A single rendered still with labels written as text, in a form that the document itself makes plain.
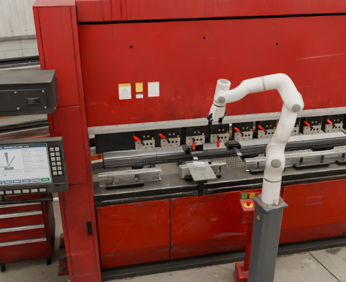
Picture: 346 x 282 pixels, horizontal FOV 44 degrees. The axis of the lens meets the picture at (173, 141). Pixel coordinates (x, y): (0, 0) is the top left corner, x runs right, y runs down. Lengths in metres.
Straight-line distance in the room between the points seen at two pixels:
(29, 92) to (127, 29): 0.87
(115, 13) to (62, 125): 0.82
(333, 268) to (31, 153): 2.82
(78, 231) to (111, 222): 0.28
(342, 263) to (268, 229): 1.34
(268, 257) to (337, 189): 1.08
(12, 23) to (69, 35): 4.34
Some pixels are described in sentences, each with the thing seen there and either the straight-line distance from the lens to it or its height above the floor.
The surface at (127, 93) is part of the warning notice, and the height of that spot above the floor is 1.65.
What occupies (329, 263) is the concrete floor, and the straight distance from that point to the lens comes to 4.26.
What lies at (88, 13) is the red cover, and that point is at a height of 2.22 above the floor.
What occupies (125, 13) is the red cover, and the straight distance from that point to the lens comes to 2.98.
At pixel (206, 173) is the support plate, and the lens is 3.36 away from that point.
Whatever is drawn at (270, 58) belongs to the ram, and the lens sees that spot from 3.34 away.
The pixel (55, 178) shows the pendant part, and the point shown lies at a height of 1.34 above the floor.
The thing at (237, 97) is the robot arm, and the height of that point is 1.79.
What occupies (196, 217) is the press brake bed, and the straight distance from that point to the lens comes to 3.62.
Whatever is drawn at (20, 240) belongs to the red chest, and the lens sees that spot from 3.92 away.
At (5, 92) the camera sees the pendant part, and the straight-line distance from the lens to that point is 2.54.
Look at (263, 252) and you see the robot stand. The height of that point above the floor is 0.63.
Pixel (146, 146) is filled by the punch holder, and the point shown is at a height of 1.21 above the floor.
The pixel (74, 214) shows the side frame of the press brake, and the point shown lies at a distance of 3.32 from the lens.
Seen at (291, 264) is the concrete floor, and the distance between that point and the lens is 4.15.
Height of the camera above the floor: 2.67
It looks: 26 degrees down
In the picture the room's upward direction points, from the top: straight up
